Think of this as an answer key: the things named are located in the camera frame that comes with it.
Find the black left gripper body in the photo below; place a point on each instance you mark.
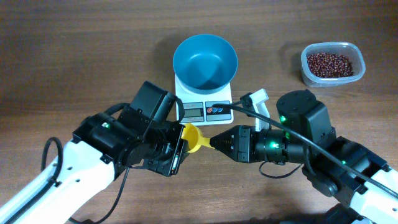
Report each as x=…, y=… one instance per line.
x=176, y=157

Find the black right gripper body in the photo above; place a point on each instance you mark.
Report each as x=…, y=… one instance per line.
x=245, y=155

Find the yellow plastic measuring scoop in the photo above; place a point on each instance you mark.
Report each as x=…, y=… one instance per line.
x=195, y=138

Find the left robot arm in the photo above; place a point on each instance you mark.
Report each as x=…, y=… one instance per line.
x=104, y=147

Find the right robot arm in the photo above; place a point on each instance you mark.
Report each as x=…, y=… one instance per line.
x=363, y=183

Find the white digital kitchen scale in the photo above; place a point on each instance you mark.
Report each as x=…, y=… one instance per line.
x=199, y=109

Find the teal plastic bowl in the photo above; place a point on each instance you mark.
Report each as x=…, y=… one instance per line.
x=205, y=63

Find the clear plastic container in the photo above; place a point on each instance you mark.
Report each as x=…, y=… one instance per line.
x=343, y=48

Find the red beans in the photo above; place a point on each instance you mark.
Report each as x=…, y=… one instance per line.
x=329, y=65

